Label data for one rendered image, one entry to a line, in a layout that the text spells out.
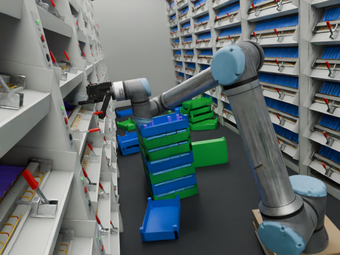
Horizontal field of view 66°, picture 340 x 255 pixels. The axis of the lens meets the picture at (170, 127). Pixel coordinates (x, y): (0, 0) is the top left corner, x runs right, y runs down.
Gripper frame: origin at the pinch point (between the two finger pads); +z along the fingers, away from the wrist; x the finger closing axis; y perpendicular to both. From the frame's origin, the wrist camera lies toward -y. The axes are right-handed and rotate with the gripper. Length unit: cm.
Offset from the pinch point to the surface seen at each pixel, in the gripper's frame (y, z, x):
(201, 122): -73, -108, -163
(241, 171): -78, -100, -41
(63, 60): 19.4, -0.2, -6.5
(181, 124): -28, -56, -26
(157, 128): -27, -40, -25
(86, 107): -4.0, -5.5, -6.6
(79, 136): -5.1, -7.4, 38.8
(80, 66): 15.6, -7.1, -6.6
